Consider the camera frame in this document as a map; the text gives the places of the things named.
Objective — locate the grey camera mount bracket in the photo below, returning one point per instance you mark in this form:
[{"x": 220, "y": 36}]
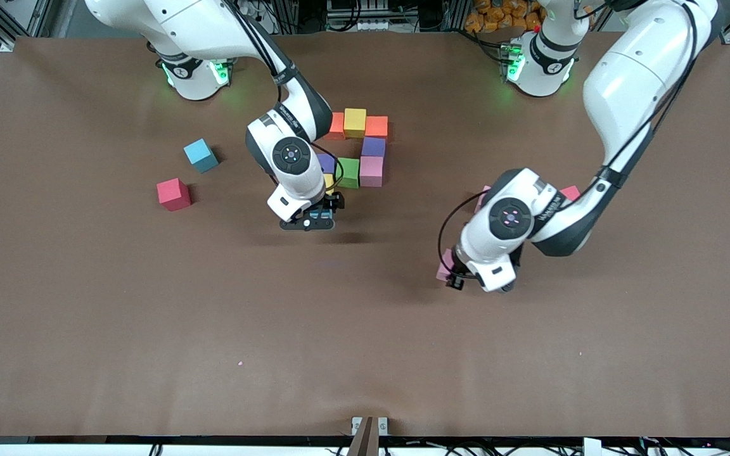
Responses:
[{"x": 365, "y": 437}]

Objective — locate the yellow foam cube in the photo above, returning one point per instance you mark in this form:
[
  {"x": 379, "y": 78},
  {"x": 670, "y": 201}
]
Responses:
[
  {"x": 355, "y": 122},
  {"x": 329, "y": 183}
]

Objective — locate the red foam cube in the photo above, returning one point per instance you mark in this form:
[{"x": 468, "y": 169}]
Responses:
[
  {"x": 173, "y": 194},
  {"x": 571, "y": 192}
]

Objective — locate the blue foam cube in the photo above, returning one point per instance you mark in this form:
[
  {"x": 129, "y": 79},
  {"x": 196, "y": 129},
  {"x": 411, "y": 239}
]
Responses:
[
  {"x": 320, "y": 216},
  {"x": 201, "y": 155}
]

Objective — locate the purple foam cube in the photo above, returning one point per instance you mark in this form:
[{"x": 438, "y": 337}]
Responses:
[
  {"x": 373, "y": 147},
  {"x": 327, "y": 163}
]

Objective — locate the pink foam cube with notch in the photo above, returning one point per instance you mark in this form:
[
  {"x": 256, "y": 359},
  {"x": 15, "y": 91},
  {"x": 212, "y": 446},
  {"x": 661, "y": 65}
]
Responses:
[{"x": 483, "y": 197}]

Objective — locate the white power strip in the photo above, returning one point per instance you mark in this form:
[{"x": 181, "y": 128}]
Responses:
[{"x": 241, "y": 9}]

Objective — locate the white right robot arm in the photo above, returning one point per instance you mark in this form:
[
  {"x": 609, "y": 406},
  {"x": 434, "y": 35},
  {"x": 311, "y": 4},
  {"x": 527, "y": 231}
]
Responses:
[{"x": 181, "y": 25}]

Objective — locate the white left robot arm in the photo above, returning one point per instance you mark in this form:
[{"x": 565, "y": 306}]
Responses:
[{"x": 631, "y": 69}]

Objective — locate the orange foam cube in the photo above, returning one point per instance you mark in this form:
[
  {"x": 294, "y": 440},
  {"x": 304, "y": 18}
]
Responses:
[
  {"x": 338, "y": 126},
  {"x": 376, "y": 126}
]

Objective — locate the orange bag pile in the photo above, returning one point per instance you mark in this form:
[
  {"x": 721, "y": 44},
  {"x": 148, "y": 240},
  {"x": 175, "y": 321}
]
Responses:
[{"x": 498, "y": 16}]

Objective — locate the green foam cube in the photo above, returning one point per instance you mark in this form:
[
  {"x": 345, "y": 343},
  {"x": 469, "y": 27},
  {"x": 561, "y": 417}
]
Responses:
[{"x": 351, "y": 173}]

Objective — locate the grey electronics box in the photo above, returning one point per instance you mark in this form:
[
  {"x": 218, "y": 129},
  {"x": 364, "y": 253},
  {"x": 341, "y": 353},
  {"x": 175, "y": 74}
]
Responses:
[{"x": 358, "y": 12}]

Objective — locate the brown table cover sheet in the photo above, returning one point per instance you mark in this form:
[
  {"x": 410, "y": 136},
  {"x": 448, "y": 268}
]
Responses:
[{"x": 365, "y": 316}]

